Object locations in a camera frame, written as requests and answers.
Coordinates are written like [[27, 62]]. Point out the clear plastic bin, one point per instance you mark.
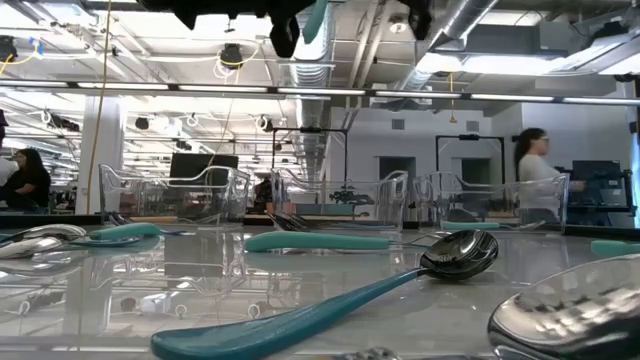
[[107, 190], [560, 200], [395, 200]]

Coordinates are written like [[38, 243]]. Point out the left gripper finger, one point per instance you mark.
[[285, 37]]

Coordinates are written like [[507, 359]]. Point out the long ceiling light strip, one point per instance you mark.
[[225, 89]]

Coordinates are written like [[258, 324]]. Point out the white column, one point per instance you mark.
[[112, 150]]

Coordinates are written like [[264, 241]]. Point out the black metal station frame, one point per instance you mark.
[[310, 130], [470, 136]]

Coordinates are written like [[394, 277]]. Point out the black monitor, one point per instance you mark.
[[200, 162]]

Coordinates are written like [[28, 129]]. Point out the dark equipment station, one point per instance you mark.
[[595, 175]]

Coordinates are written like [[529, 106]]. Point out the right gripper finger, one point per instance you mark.
[[421, 20]]

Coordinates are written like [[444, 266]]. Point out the black ceiling camera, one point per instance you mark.
[[231, 55]]

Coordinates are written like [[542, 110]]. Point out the person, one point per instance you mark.
[[30, 185], [537, 167]]

